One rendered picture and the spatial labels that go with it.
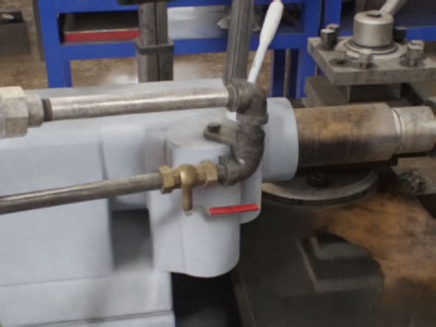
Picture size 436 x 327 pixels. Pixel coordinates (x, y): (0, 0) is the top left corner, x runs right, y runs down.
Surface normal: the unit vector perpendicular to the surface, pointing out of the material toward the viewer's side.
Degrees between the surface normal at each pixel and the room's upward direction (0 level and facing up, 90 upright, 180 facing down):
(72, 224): 70
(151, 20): 90
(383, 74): 90
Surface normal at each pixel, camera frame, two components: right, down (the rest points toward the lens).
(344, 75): 0.13, 0.47
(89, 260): 0.15, 0.07
